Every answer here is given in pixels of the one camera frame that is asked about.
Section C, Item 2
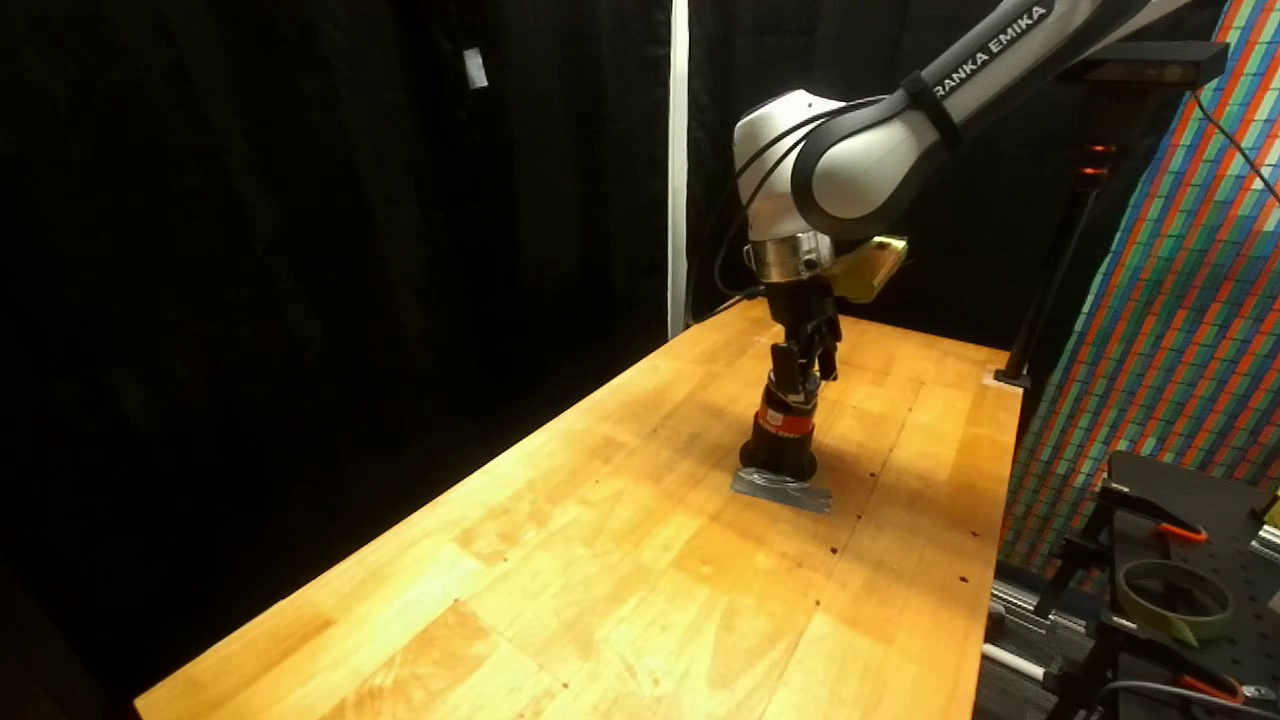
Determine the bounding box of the black tripod stand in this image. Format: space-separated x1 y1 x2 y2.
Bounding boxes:
990 123 1134 394

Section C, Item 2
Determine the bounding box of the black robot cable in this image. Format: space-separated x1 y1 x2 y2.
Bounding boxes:
708 117 805 311

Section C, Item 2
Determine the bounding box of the yellowish wrist camera box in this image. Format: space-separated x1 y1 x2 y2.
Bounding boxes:
826 232 915 309

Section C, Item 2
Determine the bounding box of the orange black clamp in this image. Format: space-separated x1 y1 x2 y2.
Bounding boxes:
1062 483 1214 586
1050 620 1265 720

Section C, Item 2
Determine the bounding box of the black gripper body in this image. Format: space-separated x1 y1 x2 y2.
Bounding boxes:
760 272 842 352

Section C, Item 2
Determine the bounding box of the white vertical pole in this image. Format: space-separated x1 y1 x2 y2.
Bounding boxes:
664 0 696 340

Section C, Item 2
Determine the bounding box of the orange black cylindrical object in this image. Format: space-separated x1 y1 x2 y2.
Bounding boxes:
737 386 820 483

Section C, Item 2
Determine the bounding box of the aluminium rail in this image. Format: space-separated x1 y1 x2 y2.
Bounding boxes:
980 577 1099 687

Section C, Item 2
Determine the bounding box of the green tape roll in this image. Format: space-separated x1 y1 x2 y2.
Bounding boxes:
1110 556 1240 651

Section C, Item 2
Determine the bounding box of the black perforated board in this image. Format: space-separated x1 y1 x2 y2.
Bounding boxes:
1089 450 1280 695

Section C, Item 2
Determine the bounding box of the grey flat base plate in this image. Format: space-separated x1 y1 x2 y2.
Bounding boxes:
729 465 837 520

